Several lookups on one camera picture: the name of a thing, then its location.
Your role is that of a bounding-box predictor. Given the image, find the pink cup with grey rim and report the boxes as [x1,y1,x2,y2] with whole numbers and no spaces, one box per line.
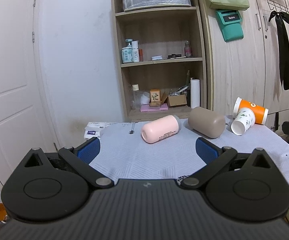
[141,115,182,144]

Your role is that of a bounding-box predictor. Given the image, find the taupe beige cup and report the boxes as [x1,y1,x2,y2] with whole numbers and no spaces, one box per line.
[188,107,226,139]

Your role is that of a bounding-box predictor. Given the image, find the white paper cup green pattern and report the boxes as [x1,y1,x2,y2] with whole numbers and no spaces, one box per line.
[231,107,255,136]

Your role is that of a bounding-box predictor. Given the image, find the orange paper cup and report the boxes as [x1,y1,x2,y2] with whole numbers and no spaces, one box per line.
[233,97,269,125]

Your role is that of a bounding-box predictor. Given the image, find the white paper packet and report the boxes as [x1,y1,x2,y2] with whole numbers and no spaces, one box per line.
[84,122,115,140]

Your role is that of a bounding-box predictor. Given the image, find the white patterned tablecloth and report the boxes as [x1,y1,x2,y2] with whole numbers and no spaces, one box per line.
[90,119,289,184]

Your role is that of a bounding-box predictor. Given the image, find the brown cardboard box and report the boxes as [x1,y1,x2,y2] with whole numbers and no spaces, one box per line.
[161,93,187,107]

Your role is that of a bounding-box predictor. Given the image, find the white panel door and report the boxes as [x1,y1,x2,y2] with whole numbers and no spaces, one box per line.
[0,0,58,188]

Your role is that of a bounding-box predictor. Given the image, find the white paper towel roll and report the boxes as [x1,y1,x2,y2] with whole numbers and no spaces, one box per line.
[190,79,200,108]

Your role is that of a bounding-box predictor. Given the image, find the pink flat box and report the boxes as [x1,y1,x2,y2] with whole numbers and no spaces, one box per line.
[140,103,168,113]

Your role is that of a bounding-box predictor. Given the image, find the clear bottle cream cap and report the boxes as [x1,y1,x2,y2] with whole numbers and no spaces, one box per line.
[131,84,141,110]

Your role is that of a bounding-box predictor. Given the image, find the white round container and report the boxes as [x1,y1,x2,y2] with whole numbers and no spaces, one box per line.
[140,92,150,105]

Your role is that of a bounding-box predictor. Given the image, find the small orange floral box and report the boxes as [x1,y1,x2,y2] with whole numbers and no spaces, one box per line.
[150,89,161,107]

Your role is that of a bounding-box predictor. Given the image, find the light wood wardrobe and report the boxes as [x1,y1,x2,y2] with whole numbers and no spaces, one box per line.
[199,0,289,119]

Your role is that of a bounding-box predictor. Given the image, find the small pink bottle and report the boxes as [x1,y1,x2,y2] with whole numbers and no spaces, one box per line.
[184,41,192,57]

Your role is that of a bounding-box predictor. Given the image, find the teal white pump bottle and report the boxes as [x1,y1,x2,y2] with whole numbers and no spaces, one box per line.
[121,38,133,63]

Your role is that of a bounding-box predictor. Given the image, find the white tube bottle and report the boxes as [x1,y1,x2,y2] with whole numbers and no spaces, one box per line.
[131,41,140,62]

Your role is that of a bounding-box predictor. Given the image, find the small orange bottle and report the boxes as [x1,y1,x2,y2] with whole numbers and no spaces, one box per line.
[138,49,143,62]

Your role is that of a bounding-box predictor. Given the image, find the teal hanging pouch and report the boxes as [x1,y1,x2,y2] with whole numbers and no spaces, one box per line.
[215,10,244,42]

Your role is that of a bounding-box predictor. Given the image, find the wooden open shelf unit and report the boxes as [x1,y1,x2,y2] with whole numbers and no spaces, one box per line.
[111,0,207,121]

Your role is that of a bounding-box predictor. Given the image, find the black ribbon bow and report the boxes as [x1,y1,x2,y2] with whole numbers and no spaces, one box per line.
[269,10,289,90]

